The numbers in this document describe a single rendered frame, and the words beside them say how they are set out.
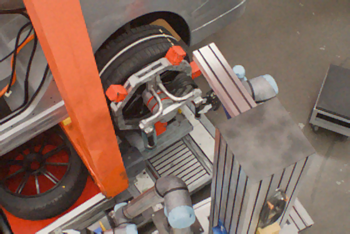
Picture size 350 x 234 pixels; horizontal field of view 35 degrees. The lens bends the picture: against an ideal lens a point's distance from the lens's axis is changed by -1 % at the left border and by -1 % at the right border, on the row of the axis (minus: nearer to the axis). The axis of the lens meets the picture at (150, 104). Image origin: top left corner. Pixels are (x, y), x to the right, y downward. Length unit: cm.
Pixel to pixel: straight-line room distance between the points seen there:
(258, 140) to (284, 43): 284
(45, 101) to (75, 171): 55
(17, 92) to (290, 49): 226
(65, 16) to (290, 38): 299
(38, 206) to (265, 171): 199
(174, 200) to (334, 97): 196
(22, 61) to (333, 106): 213
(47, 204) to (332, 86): 214
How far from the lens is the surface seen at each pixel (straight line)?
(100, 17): 296
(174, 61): 317
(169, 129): 396
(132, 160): 367
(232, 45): 464
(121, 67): 314
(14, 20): 368
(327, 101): 404
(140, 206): 263
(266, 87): 292
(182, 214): 239
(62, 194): 355
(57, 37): 207
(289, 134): 193
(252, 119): 194
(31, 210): 358
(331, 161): 421
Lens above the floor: 372
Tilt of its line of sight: 59 degrees down
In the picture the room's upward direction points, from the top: 8 degrees counter-clockwise
